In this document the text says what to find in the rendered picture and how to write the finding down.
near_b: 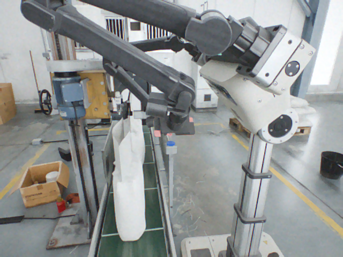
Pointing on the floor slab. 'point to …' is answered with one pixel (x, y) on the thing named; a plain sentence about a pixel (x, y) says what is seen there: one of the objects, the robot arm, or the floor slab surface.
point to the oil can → (60, 204)
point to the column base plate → (71, 228)
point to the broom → (37, 89)
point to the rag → (72, 198)
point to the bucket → (332, 165)
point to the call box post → (170, 189)
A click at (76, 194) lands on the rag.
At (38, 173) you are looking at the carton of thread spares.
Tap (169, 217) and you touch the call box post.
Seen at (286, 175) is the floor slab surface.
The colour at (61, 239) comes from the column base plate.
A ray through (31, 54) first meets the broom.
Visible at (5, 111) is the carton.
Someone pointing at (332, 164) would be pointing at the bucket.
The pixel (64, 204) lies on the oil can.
